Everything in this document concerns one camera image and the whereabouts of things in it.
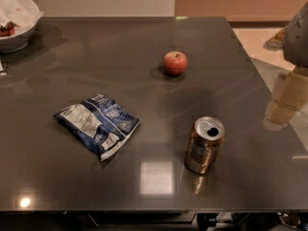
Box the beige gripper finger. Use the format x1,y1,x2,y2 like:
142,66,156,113
265,67,308,125

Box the red apple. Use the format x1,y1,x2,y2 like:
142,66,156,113
163,51,188,76

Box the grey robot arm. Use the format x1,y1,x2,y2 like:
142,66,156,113
264,3,308,131

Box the brown soda can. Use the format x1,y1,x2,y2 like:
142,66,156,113
185,116,225,175

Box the blue chip bag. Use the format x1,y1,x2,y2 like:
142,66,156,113
53,93,141,161

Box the red strawberries in bowl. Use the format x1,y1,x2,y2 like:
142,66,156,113
0,21,17,37

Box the white bowl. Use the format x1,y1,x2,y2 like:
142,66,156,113
0,0,44,54

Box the white napkin in bowl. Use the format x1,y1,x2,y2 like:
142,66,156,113
0,0,43,27

